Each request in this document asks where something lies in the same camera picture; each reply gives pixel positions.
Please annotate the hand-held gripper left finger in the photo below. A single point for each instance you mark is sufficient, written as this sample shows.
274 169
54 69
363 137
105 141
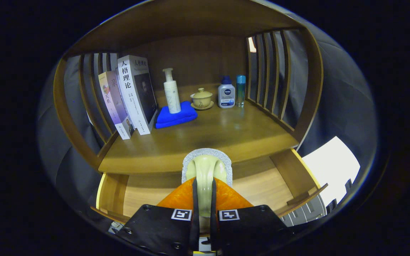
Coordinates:
194 231

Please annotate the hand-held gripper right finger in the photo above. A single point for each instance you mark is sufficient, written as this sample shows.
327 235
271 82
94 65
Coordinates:
214 231

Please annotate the brown wooden drawer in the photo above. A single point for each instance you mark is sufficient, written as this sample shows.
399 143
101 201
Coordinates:
262 185

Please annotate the wooden countertop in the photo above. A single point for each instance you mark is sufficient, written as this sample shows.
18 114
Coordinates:
219 135

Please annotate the brown wooden cabinet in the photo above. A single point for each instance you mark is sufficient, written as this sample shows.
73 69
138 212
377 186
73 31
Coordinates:
190 21

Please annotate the grey ribbed plastic panel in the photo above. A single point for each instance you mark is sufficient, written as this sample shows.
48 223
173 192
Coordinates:
304 213

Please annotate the blue folded cloth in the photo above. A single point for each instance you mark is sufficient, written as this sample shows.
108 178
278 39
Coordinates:
171 119

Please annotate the beige lidded teacup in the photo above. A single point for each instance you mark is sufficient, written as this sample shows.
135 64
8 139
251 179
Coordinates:
201 97

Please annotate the white flat panel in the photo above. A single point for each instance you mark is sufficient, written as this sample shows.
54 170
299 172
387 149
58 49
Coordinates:
333 167

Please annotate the white pump bottle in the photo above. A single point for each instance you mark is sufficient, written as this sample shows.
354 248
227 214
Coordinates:
172 97

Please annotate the white lotion bottle blue cap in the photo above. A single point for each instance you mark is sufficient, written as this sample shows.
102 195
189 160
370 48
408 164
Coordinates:
226 96

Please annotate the slim teal bottle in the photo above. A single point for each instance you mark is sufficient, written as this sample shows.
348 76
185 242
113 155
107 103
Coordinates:
240 89

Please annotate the purple book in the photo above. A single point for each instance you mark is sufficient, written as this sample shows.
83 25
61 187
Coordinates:
114 106

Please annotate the thick white book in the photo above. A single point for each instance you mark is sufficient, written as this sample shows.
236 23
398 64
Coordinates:
132 96

